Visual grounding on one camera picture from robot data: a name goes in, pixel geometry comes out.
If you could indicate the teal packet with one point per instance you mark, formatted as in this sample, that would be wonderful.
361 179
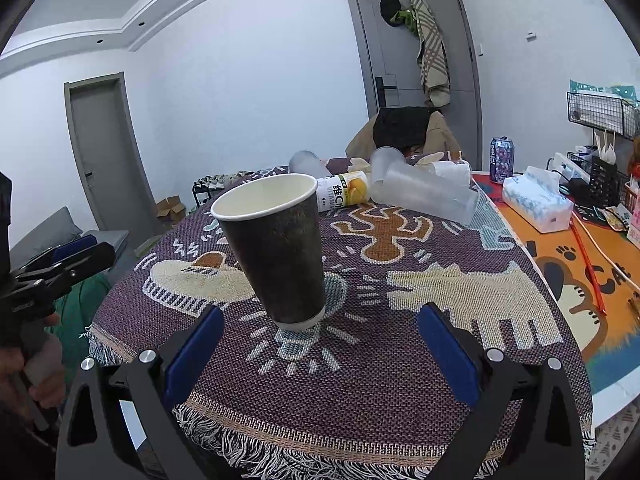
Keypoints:
605 90

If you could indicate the white tissue pack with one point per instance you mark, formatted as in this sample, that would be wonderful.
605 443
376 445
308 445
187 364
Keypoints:
537 202

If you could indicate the cardboard box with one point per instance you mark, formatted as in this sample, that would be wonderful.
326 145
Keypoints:
170 208

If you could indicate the purple soda can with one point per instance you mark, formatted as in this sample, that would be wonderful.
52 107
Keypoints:
501 160

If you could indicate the yellow label bottle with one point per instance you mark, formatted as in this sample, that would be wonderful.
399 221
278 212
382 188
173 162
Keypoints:
345 191

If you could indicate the plain grey door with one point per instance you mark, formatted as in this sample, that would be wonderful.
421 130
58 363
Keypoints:
100 160

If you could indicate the grey sofa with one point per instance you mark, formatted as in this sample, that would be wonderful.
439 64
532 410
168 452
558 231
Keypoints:
45 232

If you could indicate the white power strip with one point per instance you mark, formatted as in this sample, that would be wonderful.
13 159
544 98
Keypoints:
567 162

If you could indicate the black mesh organizer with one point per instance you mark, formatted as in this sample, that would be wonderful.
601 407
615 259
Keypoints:
602 180

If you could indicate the red stick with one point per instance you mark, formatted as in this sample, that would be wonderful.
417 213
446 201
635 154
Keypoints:
590 270

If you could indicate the orange cartoon mat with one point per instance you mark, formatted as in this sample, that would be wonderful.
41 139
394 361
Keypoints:
560 260

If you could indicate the black shoe rack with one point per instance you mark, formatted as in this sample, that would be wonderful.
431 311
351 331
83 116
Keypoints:
205 190

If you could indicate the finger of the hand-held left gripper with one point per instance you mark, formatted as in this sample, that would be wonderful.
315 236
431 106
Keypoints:
80 265
75 246

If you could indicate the white stick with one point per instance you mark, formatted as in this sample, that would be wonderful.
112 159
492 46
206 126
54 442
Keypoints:
610 260

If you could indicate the white plastic cutlery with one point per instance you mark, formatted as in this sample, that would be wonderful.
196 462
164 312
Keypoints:
607 150

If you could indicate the brown paper cup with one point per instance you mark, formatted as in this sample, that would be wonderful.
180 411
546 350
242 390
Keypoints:
280 250

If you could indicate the green cloth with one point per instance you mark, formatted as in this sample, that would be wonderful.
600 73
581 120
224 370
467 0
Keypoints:
80 310

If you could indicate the grey door with lock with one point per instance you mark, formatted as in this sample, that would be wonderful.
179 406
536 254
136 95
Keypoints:
370 45

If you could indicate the frosted plastic cup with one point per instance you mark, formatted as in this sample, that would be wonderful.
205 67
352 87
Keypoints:
307 162

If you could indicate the large clear plastic cup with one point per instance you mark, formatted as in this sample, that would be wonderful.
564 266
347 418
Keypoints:
425 195

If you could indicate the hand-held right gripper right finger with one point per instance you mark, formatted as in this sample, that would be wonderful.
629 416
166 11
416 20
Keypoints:
450 355

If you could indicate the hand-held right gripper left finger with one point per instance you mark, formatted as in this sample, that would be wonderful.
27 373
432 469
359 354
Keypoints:
195 355

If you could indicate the black hanging hat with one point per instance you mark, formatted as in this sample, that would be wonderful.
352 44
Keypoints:
389 7

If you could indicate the small clear plastic cup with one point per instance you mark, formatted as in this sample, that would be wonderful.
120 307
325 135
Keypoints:
385 160

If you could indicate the purple printed blanket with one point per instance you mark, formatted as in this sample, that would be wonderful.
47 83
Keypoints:
375 385

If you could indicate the plaid hanging scarf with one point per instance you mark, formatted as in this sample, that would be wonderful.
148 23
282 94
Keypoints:
432 55

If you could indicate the person's left hand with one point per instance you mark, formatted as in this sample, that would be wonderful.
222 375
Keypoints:
47 385

